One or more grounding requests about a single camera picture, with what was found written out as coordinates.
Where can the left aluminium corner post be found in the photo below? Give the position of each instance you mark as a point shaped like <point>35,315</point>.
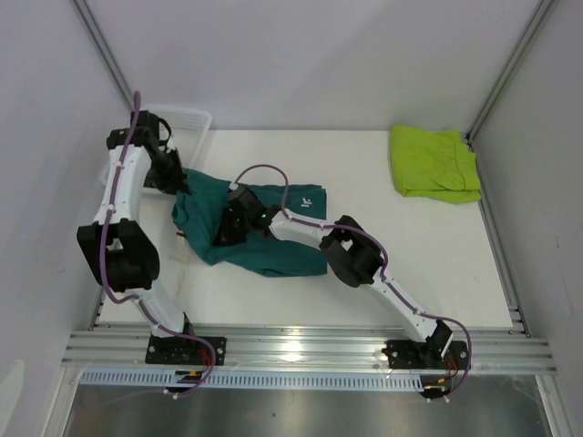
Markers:
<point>103,49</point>

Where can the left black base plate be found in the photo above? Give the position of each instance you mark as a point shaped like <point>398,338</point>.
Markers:
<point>176,351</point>

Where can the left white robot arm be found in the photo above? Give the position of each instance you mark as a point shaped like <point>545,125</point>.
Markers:
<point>119,253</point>

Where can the lime green folded shorts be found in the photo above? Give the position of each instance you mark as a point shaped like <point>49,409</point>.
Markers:
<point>435,165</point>

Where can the aluminium corner post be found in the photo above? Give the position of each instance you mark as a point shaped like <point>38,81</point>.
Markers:
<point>524,44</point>
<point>103,49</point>

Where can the white plastic basket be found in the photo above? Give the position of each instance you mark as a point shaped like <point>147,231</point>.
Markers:
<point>187,120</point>

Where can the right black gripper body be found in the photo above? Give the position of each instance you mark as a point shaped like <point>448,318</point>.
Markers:
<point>249,224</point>

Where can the teal green shorts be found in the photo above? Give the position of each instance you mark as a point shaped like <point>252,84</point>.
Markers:
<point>198,215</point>

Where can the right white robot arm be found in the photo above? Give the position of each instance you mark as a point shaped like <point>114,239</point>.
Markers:
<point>356,258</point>

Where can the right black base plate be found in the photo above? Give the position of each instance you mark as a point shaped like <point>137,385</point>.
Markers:
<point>411,355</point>

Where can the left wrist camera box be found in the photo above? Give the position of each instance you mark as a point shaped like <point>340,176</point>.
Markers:
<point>158,126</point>

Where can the right aluminium corner post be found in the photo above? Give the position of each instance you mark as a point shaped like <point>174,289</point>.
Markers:
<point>524,44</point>

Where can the aluminium mounting rail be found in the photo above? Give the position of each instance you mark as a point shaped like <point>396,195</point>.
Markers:
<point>310,349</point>

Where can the white slotted cable duct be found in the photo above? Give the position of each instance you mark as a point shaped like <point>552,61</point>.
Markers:
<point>262,380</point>

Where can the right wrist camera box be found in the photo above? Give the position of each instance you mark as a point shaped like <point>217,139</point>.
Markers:
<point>243,201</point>

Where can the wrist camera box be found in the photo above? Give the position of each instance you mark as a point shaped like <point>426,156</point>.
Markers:
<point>158,126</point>
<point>243,201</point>

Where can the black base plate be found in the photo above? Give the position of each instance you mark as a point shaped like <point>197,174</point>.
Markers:
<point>176,351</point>
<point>411,355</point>

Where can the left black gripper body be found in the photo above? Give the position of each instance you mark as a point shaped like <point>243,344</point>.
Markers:
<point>162,168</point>

